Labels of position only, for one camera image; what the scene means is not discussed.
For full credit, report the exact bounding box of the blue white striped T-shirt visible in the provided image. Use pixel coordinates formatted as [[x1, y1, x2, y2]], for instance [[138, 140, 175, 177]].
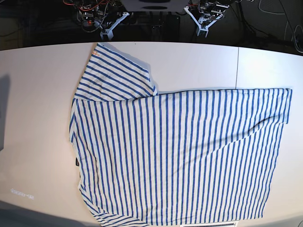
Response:
[[69, 44, 292, 227]]

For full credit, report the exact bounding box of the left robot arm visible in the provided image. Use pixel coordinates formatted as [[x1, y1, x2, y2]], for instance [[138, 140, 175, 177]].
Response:
[[188, 0, 235, 25]]

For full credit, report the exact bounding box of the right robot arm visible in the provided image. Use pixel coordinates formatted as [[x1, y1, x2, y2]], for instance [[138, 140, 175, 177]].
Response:
[[62, 0, 110, 33]]

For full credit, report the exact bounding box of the black power strip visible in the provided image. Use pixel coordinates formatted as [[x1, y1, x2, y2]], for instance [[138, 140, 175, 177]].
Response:
[[122, 11, 181, 26]]

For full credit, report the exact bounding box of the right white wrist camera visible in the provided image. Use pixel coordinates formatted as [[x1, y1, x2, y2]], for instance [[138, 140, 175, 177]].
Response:
[[100, 12, 130, 41]]

